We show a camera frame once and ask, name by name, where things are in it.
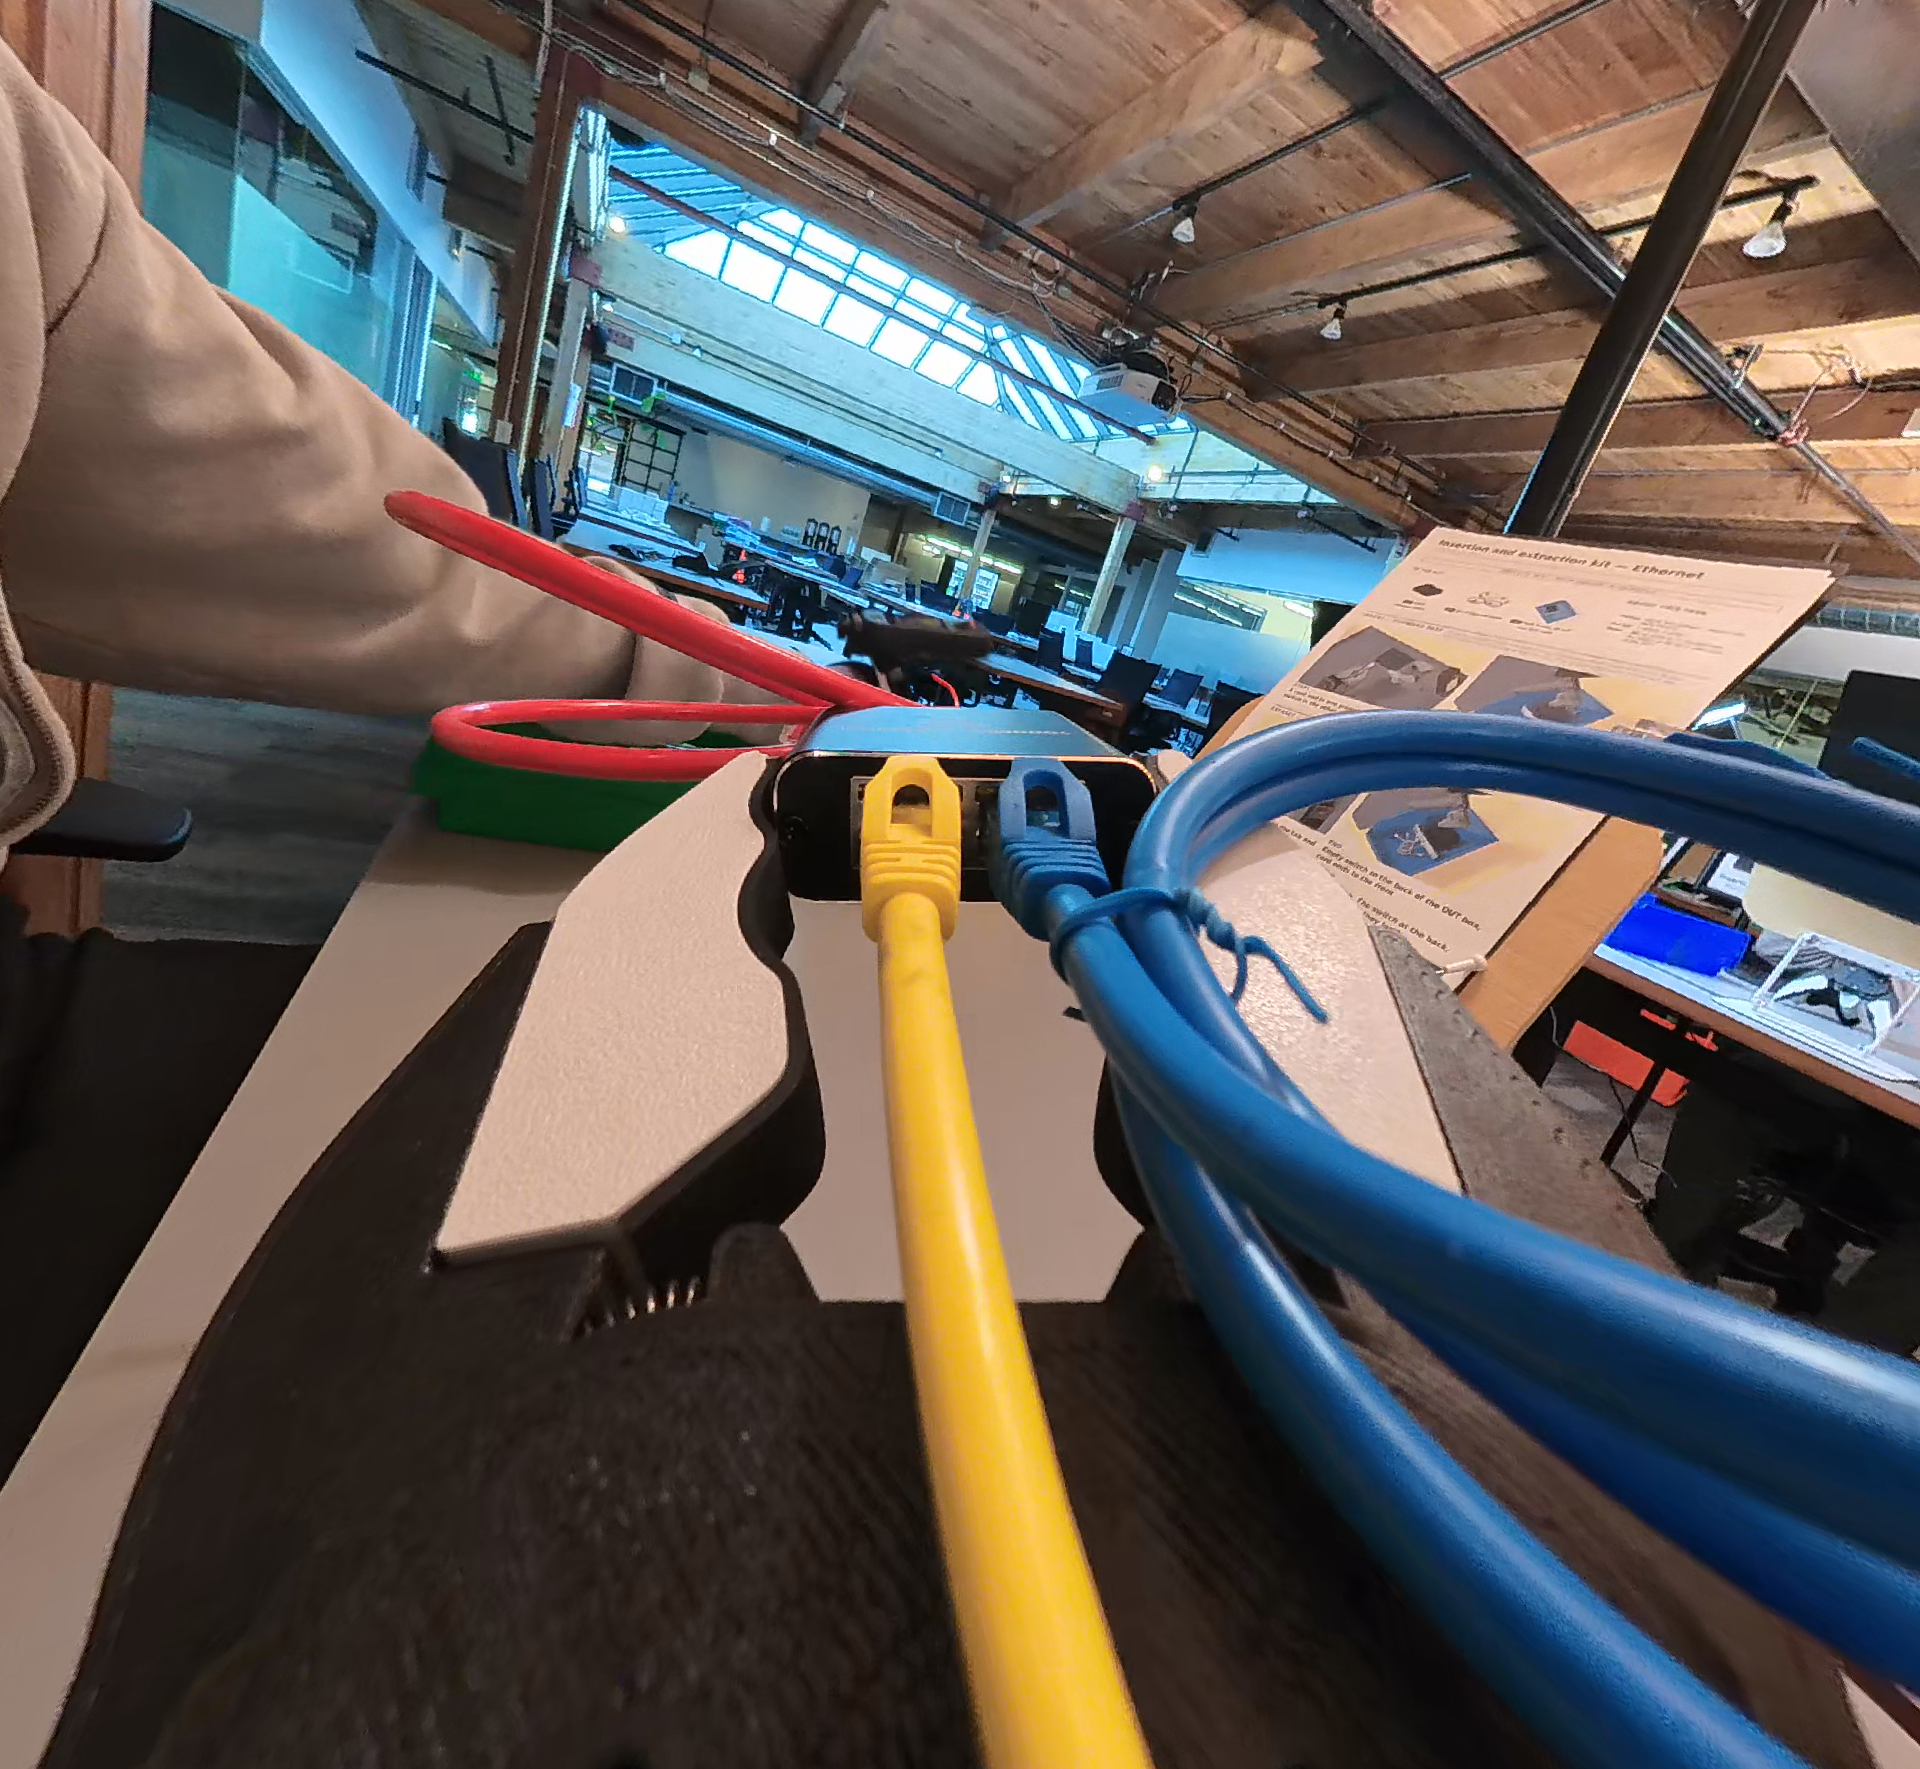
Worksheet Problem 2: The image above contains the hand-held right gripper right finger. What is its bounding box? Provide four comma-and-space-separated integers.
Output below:
1187, 824, 1468, 1197

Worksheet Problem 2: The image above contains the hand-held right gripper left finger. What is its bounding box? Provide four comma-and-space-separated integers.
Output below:
433, 749, 826, 1269

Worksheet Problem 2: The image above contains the black ethernet splitter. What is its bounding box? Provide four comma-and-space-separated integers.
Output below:
768, 709, 1159, 905

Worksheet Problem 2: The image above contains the yellow ethernet cable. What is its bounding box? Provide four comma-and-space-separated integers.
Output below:
857, 754, 1158, 1769

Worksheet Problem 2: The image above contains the red ethernet cable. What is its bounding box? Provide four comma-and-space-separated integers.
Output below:
384, 492, 962, 785

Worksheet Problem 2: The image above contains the blue ethernet cable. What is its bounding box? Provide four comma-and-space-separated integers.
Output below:
982, 710, 1920, 1769

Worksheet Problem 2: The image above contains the person's left forearm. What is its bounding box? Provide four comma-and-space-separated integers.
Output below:
0, 44, 842, 724

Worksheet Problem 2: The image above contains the group of wooden office desks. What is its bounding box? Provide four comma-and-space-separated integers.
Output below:
570, 516, 1201, 736

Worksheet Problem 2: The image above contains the group of black office chairs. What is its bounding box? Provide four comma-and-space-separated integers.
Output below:
721, 525, 1260, 751

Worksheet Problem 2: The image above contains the green plastic bin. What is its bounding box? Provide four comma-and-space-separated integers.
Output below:
411, 727, 752, 852

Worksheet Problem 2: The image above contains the orange plastic object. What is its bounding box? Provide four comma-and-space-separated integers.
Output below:
1561, 1021, 1692, 1113

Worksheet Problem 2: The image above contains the blue storage bin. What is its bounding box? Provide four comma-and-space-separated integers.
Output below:
1605, 893, 1751, 978

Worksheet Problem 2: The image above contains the ceiling projector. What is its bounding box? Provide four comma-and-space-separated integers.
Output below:
1074, 356, 1181, 435

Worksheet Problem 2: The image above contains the printed instruction sheet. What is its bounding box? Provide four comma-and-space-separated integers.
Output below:
1198, 532, 1834, 953

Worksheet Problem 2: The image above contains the clear plastic box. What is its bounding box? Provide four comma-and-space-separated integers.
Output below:
1747, 929, 1920, 1060

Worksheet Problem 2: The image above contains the black desk chair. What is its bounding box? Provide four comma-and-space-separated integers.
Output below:
0, 776, 323, 1477

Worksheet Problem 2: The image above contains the person's grey zip hoodie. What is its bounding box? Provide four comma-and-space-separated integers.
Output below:
0, 599, 81, 871

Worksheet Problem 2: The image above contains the black metal pole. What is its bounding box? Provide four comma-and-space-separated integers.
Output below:
1503, 0, 1844, 539

